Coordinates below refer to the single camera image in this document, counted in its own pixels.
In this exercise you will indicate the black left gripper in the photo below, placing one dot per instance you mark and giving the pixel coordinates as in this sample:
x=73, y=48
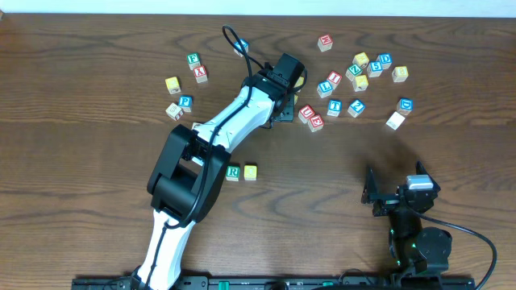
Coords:
x=287, y=113

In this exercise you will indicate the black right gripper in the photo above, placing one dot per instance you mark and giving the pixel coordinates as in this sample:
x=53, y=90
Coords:
x=390, y=202

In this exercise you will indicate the yellow O block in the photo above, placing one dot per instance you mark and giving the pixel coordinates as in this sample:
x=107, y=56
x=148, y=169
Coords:
x=250, y=172

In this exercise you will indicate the green R block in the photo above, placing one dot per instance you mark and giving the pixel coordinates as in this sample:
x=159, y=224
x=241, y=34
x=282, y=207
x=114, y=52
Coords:
x=232, y=173

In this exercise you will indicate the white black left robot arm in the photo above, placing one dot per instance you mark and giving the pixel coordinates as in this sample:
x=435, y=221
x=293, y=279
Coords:
x=189, y=173

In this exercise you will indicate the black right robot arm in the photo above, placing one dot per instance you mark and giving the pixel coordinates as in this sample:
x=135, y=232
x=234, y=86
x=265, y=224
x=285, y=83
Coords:
x=419, y=251

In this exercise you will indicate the yellow block centre upper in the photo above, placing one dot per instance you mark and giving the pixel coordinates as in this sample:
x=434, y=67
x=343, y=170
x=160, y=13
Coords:
x=299, y=83

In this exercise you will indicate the blue L block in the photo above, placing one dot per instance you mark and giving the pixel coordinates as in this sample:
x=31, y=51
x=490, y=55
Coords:
x=324, y=89

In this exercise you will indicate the red U block lower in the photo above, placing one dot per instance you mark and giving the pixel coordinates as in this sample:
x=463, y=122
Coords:
x=305, y=113

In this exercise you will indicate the red I block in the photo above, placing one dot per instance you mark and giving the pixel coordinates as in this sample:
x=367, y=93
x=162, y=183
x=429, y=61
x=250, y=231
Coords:
x=334, y=78

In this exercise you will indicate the red block far top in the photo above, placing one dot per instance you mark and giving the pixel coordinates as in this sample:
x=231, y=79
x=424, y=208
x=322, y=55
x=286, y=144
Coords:
x=325, y=43

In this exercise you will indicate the blue X block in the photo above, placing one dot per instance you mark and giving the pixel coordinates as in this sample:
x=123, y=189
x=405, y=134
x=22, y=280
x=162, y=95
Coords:
x=240, y=46

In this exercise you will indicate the red E block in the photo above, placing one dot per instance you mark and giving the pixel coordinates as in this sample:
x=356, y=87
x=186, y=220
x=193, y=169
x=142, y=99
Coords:
x=316, y=123

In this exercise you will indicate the blue T block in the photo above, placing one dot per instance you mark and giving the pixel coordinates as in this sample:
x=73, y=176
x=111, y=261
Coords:
x=334, y=108

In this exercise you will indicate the plain wooden block right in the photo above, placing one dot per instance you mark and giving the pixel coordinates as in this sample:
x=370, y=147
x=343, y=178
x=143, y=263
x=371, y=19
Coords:
x=395, y=120

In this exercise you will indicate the green Z block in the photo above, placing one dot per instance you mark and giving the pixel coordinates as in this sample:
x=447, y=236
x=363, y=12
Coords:
x=353, y=71

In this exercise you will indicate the blue D block lower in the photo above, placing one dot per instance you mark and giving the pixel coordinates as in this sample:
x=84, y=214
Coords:
x=405, y=106

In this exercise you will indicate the blue d block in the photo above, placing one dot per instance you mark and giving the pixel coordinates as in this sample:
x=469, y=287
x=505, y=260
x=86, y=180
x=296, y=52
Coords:
x=405, y=106
x=385, y=59

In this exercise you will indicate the yellow hammer block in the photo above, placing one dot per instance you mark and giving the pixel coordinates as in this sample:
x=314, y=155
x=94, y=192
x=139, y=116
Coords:
x=360, y=83

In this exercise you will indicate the yellow block top right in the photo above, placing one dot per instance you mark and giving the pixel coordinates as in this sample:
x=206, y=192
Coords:
x=361, y=59

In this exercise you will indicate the blue 2 block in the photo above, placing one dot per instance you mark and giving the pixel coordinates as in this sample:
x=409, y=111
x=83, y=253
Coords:
x=356, y=108

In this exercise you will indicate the red Y block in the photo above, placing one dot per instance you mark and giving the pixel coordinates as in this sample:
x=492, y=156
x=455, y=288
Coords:
x=200, y=74

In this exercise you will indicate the blue 5 block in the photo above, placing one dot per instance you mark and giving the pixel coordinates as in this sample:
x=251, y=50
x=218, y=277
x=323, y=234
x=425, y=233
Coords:
x=374, y=69

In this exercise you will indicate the green F block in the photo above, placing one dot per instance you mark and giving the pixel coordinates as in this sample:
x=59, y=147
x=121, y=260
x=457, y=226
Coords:
x=193, y=60

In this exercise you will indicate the monkey picture wooden block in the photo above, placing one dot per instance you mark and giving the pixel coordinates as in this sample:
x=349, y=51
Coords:
x=195, y=125

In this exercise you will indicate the blue D block upper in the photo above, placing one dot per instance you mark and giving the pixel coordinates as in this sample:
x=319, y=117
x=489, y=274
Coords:
x=385, y=59

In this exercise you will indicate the blue P block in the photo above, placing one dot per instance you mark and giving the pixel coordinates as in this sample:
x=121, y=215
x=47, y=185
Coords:
x=185, y=102

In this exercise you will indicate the yellow 8 block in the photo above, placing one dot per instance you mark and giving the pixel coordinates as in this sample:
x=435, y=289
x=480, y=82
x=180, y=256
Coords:
x=400, y=74

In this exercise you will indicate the yellow block far left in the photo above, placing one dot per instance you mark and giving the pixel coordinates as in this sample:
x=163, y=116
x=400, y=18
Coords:
x=173, y=85

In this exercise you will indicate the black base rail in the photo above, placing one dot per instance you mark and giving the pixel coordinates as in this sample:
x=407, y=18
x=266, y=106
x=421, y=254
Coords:
x=353, y=281

